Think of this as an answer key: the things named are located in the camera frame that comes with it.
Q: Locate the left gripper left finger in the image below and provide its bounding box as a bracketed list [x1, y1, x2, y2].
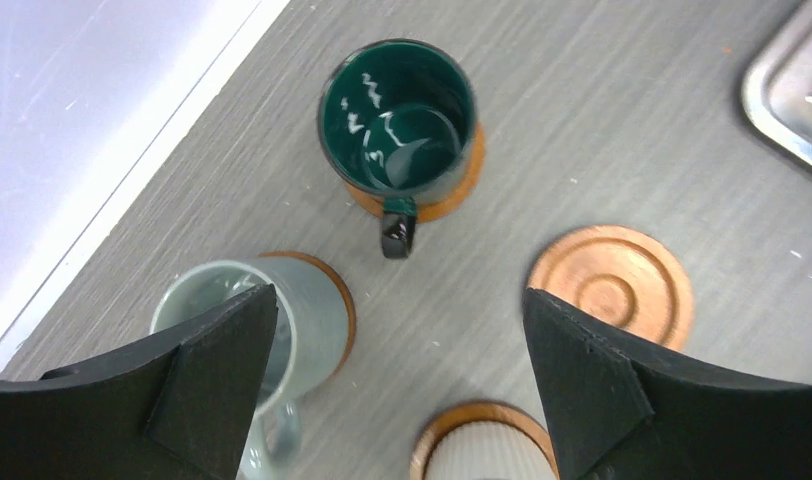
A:
[0, 285, 278, 479]

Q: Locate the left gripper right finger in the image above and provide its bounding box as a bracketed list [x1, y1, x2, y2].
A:
[523, 289, 812, 479]

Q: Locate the wooden coaster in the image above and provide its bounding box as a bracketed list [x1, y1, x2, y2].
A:
[345, 123, 486, 223]
[259, 250, 357, 376]
[527, 225, 694, 351]
[409, 400, 559, 479]

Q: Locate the ribbed clear glass cup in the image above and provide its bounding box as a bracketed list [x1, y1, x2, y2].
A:
[424, 422, 555, 480]

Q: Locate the grey cup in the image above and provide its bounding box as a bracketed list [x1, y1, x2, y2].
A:
[150, 257, 348, 479]

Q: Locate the dark teal mug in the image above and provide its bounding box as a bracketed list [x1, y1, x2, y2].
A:
[317, 38, 480, 259]

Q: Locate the metal tray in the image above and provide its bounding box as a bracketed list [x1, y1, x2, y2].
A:
[741, 1, 812, 169]

